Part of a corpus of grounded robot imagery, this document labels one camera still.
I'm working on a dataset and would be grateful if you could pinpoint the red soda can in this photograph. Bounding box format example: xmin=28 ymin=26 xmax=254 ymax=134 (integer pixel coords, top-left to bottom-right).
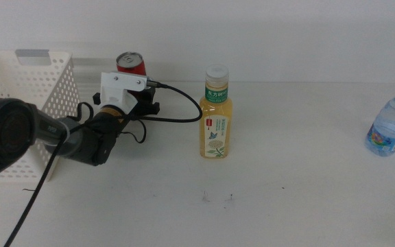
xmin=116 ymin=51 xmax=147 ymax=77

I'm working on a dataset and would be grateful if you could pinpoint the thick black braided cable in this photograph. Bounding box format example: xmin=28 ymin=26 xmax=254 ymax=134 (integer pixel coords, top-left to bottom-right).
xmin=3 ymin=80 xmax=204 ymax=247

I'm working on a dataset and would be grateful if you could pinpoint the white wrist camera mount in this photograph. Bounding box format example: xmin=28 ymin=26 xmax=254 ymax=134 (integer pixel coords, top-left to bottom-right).
xmin=100 ymin=71 xmax=149 ymax=115

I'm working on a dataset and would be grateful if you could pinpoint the clear water bottle blue cap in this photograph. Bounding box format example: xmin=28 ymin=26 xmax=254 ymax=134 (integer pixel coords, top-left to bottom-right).
xmin=364 ymin=83 xmax=395 ymax=158

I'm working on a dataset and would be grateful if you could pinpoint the yellow tea bottle white cap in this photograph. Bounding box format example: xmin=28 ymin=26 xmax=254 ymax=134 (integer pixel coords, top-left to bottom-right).
xmin=199 ymin=63 xmax=234 ymax=159

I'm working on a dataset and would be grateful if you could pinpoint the white perforated plastic basket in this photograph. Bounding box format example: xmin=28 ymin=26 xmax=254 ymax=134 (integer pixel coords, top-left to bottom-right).
xmin=0 ymin=49 xmax=82 ymax=183

